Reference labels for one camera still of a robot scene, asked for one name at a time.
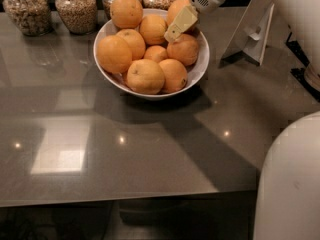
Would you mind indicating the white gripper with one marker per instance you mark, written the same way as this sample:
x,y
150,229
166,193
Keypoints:
x,y
187,16

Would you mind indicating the white ceramic bowl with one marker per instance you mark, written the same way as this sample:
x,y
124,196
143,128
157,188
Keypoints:
x,y
195,71

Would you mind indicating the grey picture frame stand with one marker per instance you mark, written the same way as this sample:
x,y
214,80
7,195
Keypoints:
x,y
251,34

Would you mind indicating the small orange centre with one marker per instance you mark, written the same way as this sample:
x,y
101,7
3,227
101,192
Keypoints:
x,y
156,53

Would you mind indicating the glass jar far left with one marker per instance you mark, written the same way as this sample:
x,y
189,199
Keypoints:
x,y
31,17

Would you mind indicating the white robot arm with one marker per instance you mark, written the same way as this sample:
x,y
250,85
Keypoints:
x,y
288,201

